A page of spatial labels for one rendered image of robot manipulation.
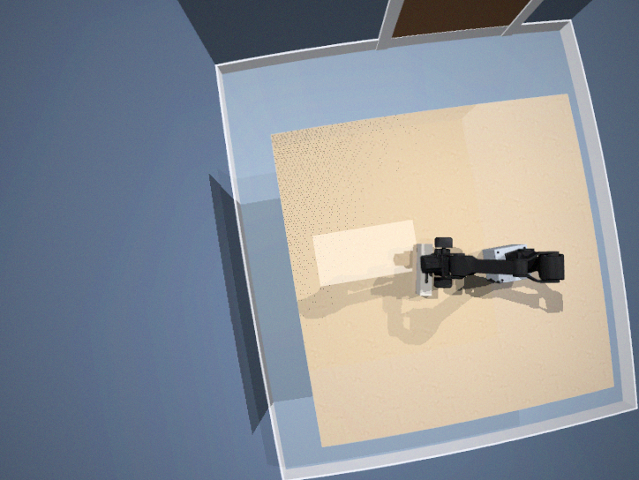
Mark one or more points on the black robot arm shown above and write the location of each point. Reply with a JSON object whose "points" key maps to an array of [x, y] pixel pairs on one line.
{"points": [[549, 264]]}

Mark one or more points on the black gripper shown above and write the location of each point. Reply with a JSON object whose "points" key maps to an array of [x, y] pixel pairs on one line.
{"points": [[442, 242]]}

